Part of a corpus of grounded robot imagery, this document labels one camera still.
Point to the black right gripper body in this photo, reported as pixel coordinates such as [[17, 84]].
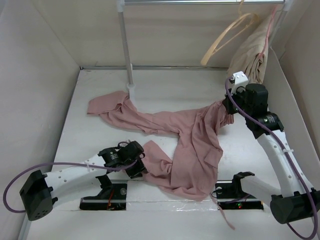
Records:
[[239, 99]]

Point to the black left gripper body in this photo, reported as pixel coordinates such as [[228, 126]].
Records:
[[133, 171]]

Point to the pink trousers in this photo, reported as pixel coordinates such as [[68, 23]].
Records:
[[192, 172]]

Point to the beige wooden hanger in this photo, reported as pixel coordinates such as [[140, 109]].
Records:
[[243, 22]]

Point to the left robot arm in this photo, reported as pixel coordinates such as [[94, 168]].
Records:
[[87, 181]]

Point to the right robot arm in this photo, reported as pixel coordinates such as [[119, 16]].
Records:
[[296, 198]]

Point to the beige hanging trousers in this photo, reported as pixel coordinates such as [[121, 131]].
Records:
[[246, 57]]

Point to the pink hanger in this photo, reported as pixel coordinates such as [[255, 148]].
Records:
[[269, 28]]

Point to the white foam strip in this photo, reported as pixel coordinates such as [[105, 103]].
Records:
[[142, 197]]

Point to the metal clothes rack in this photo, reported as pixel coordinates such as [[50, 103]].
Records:
[[120, 4]]

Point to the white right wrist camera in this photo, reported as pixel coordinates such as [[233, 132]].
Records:
[[238, 80]]

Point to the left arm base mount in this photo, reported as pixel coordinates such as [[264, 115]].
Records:
[[112, 196]]

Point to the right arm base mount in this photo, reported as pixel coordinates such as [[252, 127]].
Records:
[[230, 196]]

